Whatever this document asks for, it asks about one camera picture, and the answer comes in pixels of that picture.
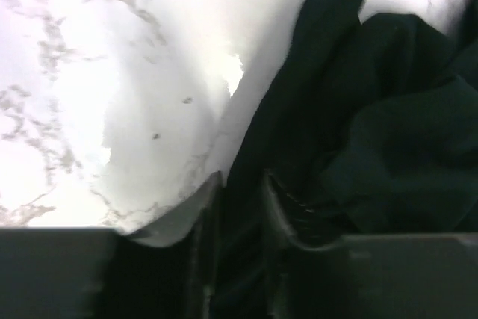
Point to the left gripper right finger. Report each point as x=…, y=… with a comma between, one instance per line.
x=366, y=276

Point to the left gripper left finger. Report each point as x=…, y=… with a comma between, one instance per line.
x=166, y=269

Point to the black t-shirt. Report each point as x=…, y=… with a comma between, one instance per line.
x=369, y=127

